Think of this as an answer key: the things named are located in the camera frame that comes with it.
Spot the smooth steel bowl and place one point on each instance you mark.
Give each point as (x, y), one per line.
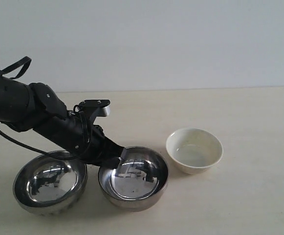
(139, 180)

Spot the dimpled steel bowl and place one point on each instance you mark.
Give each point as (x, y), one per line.
(48, 186)

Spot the white ceramic bowl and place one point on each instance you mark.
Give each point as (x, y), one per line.
(193, 150)

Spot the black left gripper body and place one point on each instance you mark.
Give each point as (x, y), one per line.
(100, 148)

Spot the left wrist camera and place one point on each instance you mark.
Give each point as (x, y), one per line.
(95, 108)

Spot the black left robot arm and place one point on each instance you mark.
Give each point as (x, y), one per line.
(36, 107)

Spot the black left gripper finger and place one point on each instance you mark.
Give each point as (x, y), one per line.
(111, 163)

